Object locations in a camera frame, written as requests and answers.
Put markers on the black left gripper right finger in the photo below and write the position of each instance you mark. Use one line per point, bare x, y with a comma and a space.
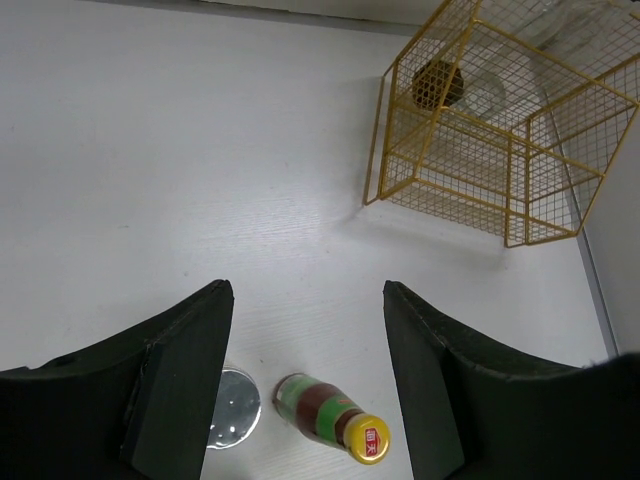
475, 408

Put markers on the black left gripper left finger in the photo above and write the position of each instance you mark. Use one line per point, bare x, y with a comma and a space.
137, 405

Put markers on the blue label shaker jar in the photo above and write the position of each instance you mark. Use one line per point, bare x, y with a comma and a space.
237, 409

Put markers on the yellow cap sauce bottle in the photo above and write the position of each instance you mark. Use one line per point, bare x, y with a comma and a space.
323, 413

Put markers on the dark liquid square bottle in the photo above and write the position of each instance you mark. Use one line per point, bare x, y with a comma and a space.
437, 83

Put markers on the clear square oil bottle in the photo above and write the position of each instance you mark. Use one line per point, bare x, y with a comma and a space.
569, 31

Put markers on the yellow wire rack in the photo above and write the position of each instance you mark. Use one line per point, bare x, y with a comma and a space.
530, 175

